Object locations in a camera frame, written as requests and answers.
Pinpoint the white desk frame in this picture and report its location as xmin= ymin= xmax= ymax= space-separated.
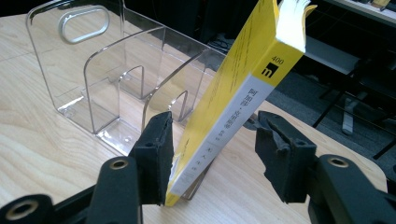
xmin=303 ymin=0 xmax=396 ymax=137

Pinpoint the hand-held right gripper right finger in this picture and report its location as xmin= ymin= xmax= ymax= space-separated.
xmin=254 ymin=110 xmax=319 ymax=204

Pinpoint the black metal stand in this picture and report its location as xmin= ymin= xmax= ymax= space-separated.
xmin=312 ymin=57 xmax=396 ymax=161

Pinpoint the clear acrylic book rack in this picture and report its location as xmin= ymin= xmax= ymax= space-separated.
xmin=25 ymin=0 xmax=229 ymax=201

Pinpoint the yellow paperback book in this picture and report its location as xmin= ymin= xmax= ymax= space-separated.
xmin=164 ymin=0 xmax=318 ymax=208

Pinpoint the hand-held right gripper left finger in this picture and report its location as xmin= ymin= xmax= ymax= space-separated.
xmin=128 ymin=110 xmax=175 ymax=207

